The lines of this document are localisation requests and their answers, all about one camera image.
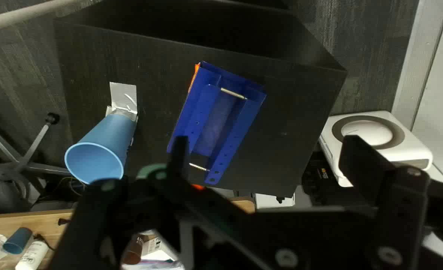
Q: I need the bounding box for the small blue cup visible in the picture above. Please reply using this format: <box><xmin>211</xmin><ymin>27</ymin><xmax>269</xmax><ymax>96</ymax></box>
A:
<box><xmin>2</xmin><ymin>226</ymin><xmax>35</xmax><ymax>255</ymax></box>

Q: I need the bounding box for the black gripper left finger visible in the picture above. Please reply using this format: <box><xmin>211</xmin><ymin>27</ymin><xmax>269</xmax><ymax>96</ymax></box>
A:
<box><xmin>50</xmin><ymin>135</ymin><xmax>242</xmax><ymax>270</ymax></box>

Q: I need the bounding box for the white round-ringed device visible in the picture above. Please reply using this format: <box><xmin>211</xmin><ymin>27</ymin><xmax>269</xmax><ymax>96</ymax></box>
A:
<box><xmin>317</xmin><ymin>109</ymin><xmax>436</xmax><ymax>189</ymax></box>

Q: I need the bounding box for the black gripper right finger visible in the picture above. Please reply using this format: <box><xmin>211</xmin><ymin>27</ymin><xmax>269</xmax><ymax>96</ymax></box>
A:
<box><xmin>340</xmin><ymin>133</ymin><xmax>443</xmax><ymax>270</ymax></box>

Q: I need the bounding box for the blue rack with orange base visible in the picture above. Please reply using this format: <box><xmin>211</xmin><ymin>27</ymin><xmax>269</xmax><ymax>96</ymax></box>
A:
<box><xmin>166</xmin><ymin>60</ymin><xmax>269</xmax><ymax>189</ymax></box>

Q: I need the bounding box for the office chair base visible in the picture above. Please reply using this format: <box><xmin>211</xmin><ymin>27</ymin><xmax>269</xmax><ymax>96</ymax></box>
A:
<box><xmin>0</xmin><ymin>108</ymin><xmax>75</xmax><ymax>202</ymax></box>

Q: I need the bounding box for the white and brown packet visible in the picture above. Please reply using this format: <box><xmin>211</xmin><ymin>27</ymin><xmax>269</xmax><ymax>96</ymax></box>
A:
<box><xmin>122</xmin><ymin>229</ymin><xmax>179</xmax><ymax>267</ymax></box>

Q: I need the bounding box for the black cabinet table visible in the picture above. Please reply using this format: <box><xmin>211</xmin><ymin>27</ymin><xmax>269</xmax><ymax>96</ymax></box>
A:
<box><xmin>54</xmin><ymin>0</ymin><xmax>349</xmax><ymax>198</ymax></box>

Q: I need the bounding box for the large blue plastic cup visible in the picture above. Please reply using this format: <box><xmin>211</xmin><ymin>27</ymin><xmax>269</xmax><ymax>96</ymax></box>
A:
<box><xmin>63</xmin><ymin>111</ymin><xmax>139</xmax><ymax>186</ymax></box>

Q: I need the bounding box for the white pipe pole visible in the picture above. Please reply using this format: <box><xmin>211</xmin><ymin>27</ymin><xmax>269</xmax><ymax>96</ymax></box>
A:
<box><xmin>0</xmin><ymin>0</ymin><xmax>83</xmax><ymax>36</ymax></box>

